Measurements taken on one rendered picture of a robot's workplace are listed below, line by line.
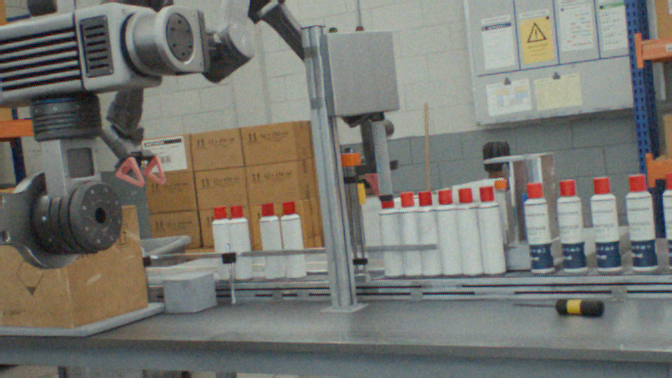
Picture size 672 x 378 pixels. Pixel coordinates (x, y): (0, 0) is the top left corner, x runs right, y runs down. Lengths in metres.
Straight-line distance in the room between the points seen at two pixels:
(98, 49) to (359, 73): 0.64
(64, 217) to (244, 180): 3.98
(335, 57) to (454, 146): 4.69
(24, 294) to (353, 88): 0.98
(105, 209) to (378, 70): 0.71
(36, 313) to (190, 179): 3.60
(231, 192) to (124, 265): 3.44
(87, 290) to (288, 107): 5.07
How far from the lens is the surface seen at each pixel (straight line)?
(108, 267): 2.38
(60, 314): 2.34
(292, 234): 2.38
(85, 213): 1.84
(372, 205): 2.54
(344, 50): 2.11
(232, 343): 1.98
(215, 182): 5.85
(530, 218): 2.08
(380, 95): 2.14
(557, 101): 6.44
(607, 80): 6.39
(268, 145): 5.69
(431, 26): 6.82
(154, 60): 1.74
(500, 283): 2.09
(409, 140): 6.86
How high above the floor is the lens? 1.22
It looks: 3 degrees down
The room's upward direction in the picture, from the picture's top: 6 degrees counter-clockwise
